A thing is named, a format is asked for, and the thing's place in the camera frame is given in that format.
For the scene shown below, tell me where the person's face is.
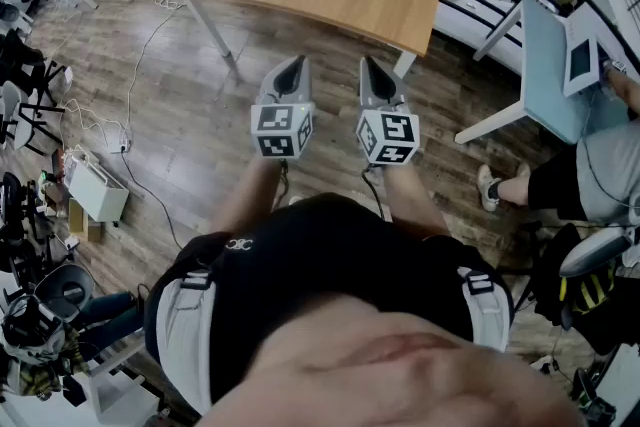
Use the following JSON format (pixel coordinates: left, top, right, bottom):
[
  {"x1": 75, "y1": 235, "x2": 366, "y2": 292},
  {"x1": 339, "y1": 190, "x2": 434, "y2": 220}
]
[{"x1": 193, "y1": 292, "x2": 587, "y2": 427}]

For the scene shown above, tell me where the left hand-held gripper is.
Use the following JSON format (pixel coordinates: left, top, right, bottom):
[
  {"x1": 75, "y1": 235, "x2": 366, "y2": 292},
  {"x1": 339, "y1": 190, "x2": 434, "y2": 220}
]
[{"x1": 249, "y1": 55, "x2": 317, "y2": 162}]

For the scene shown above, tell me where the white floor cable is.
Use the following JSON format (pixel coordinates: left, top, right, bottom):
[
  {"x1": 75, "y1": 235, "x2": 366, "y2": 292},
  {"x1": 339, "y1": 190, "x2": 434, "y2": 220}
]
[{"x1": 119, "y1": 0, "x2": 197, "y2": 144}]

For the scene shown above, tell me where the person's right forearm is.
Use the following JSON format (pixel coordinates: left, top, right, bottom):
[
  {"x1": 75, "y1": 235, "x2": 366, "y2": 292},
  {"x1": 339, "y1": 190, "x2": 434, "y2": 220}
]
[{"x1": 380, "y1": 162, "x2": 452, "y2": 240}]

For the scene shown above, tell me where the grey shoulder harness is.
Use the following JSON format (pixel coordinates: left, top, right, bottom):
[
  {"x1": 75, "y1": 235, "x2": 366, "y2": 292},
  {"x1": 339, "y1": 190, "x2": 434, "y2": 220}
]
[{"x1": 155, "y1": 266, "x2": 512, "y2": 416}]

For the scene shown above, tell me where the grey chair armrest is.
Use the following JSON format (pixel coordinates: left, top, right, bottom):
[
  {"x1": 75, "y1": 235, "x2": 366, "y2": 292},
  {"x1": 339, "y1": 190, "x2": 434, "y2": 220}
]
[{"x1": 558, "y1": 224, "x2": 635, "y2": 279}]

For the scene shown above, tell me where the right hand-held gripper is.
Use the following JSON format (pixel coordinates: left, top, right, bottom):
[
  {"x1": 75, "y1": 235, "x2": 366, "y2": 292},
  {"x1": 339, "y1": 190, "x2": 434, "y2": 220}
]
[{"x1": 355, "y1": 56, "x2": 422, "y2": 166}]

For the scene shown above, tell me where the black floor cable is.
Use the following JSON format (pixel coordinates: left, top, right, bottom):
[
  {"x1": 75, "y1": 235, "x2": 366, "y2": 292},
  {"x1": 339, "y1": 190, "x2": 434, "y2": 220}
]
[{"x1": 118, "y1": 151, "x2": 185, "y2": 250}]

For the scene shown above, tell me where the cardboard box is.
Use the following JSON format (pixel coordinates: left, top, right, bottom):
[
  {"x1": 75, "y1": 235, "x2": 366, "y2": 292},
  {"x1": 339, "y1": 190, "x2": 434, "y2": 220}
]
[{"x1": 66, "y1": 197, "x2": 105, "y2": 244}]

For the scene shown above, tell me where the person's black shirt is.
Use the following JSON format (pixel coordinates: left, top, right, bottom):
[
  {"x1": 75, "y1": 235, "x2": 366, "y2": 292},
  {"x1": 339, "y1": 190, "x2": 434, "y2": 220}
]
[{"x1": 143, "y1": 192, "x2": 515, "y2": 405}]

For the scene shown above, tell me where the light blue desk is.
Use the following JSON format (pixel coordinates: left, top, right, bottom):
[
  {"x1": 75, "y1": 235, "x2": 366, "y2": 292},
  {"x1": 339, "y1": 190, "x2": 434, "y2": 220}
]
[{"x1": 453, "y1": 0, "x2": 640, "y2": 147}]

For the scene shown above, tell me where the grey shell chair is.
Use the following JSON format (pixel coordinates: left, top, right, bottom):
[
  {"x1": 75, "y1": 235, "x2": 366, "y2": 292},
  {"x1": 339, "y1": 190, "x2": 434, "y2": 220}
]
[{"x1": 35, "y1": 263, "x2": 95, "y2": 322}]

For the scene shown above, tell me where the white screen device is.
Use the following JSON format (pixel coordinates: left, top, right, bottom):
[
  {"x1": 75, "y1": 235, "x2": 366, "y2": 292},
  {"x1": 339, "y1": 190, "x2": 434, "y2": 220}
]
[{"x1": 561, "y1": 36, "x2": 602, "y2": 98}]

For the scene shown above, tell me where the left hand-held gripper cable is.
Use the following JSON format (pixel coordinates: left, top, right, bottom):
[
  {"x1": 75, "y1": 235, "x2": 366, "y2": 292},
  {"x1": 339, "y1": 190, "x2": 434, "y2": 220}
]
[{"x1": 272, "y1": 158, "x2": 292, "y2": 212}]

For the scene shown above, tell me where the person's left forearm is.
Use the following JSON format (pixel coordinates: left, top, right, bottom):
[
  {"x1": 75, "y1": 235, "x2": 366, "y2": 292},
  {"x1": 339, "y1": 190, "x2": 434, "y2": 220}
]
[{"x1": 208, "y1": 156, "x2": 282, "y2": 237}]

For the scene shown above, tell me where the white box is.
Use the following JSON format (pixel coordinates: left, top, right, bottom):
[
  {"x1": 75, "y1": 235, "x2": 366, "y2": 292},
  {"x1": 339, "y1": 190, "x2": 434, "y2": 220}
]
[{"x1": 66, "y1": 158, "x2": 131, "y2": 223}]

